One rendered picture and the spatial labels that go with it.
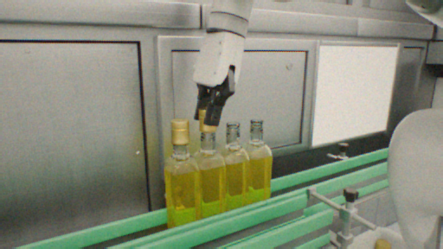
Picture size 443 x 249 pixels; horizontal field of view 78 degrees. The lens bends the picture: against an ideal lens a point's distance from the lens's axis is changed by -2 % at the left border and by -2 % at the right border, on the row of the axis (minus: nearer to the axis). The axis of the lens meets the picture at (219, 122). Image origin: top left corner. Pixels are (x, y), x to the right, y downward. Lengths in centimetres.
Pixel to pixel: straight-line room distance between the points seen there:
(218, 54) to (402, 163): 33
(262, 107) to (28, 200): 58
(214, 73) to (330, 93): 53
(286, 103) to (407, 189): 58
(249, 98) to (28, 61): 49
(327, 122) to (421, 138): 70
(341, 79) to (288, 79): 22
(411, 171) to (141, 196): 59
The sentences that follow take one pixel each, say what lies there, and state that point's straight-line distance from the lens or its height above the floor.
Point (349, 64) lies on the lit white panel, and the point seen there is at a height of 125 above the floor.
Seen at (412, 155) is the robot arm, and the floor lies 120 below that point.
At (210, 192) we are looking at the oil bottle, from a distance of 57.
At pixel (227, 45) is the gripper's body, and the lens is 50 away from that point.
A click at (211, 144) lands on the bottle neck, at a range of 55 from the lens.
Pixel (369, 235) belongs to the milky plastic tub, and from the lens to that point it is 84.
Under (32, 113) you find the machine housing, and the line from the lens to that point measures 65.
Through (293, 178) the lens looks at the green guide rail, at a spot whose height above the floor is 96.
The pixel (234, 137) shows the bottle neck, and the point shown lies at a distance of 57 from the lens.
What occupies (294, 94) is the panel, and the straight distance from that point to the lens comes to 84.
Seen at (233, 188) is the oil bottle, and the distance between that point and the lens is 59.
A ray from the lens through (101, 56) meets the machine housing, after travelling 64.
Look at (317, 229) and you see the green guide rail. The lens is 64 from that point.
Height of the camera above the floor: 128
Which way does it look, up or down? 14 degrees down
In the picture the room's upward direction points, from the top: straight up
